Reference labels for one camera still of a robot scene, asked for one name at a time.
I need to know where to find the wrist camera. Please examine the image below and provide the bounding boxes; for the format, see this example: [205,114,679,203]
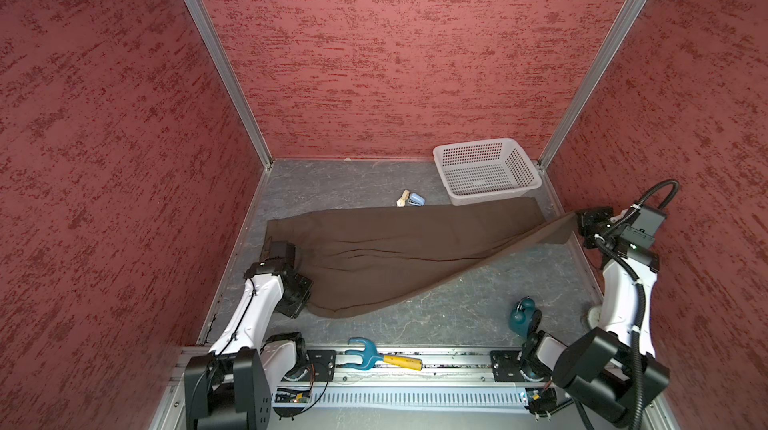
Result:
[261,241,297,268]
[619,206,667,249]

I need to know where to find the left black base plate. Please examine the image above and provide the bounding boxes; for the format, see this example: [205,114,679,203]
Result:
[294,349,338,383]

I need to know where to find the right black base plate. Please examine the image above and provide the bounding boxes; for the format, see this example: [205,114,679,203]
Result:
[490,347,565,384]

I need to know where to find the white slotted cable duct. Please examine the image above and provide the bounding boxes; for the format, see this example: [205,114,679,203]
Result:
[273,387,529,413]

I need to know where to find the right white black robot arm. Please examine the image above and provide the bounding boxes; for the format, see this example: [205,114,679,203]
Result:
[509,202,670,429]

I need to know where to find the left aluminium corner post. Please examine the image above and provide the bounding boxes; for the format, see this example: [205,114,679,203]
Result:
[184,0,274,171]

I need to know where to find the blue yellow garden fork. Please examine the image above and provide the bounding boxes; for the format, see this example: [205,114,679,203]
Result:
[337,337,423,371]

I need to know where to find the brown trousers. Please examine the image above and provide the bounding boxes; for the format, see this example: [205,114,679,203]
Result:
[261,197,577,318]

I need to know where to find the white round alarm clock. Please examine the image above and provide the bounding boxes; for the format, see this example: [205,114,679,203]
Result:
[586,305,602,329]

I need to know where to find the teal small bottle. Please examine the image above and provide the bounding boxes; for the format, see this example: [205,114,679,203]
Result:
[508,296,542,338]

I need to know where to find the black corrugated cable hose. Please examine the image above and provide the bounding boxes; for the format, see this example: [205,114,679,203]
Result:
[590,179,682,430]

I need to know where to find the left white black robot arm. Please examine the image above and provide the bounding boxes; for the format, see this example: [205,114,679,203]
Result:
[183,257,311,429]

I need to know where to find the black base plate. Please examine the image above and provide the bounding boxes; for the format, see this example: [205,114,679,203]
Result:
[294,349,338,383]
[490,347,565,384]

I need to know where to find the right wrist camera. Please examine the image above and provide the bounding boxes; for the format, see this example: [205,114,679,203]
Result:
[619,206,667,249]

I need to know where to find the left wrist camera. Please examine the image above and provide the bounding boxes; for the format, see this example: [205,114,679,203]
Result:
[261,241,297,268]

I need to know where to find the aluminium corner post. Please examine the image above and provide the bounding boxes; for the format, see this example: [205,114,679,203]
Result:
[537,0,678,171]
[184,0,274,171]

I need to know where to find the white plastic basket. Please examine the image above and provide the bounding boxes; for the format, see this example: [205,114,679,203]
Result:
[433,138,542,206]

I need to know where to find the right aluminium corner post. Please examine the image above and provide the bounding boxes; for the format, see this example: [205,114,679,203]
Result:
[537,0,678,171]

